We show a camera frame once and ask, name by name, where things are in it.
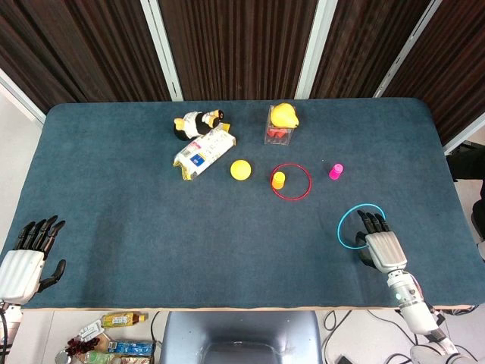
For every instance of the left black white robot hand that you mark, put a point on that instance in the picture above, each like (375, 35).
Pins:
(19, 275)

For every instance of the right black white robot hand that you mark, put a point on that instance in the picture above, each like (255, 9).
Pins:
(384, 250)

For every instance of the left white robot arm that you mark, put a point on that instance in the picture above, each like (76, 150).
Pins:
(11, 318)

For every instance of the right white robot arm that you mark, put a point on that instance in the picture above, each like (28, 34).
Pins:
(411, 307)

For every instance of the small pink cup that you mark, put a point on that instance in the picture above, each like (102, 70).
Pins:
(335, 171)

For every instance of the small orange cup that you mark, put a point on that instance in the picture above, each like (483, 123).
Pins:
(279, 180)

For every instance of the white blister pack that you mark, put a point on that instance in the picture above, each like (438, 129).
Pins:
(91, 330)

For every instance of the dark red bundle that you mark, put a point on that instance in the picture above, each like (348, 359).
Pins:
(79, 346)

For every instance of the silver round can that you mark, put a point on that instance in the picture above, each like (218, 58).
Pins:
(62, 357)

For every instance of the black round stool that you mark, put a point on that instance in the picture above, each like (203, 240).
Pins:
(479, 218)

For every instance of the yellow label tea bottle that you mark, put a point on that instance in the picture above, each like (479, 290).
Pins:
(121, 319)

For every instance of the green plastic bottle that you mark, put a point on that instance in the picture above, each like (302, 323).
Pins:
(99, 357)

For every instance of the black bag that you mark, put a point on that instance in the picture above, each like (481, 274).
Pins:
(468, 161)

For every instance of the blue snack packet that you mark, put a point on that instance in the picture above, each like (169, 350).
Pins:
(130, 347)

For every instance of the blue felt table cloth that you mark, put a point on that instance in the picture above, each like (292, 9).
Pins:
(151, 227)

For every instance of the clear plastic box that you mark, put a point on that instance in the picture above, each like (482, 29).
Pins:
(278, 140)

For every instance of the red toy pieces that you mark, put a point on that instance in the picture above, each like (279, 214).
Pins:
(276, 132)

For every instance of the yellow ball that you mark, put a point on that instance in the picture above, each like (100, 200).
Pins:
(240, 170)

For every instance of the yellow toy pear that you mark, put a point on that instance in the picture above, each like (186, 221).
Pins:
(283, 115)

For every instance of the grey blue chair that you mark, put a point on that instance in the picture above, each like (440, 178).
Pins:
(238, 337)

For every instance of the white yellow snack package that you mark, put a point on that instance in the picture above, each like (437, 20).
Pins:
(204, 151)

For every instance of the penguin plush toy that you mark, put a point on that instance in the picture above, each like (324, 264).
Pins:
(195, 124)

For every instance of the white partition post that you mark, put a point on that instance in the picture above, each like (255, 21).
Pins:
(316, 49)
(161, 49)
(466, 136)
(407, 49)
(19, 96)

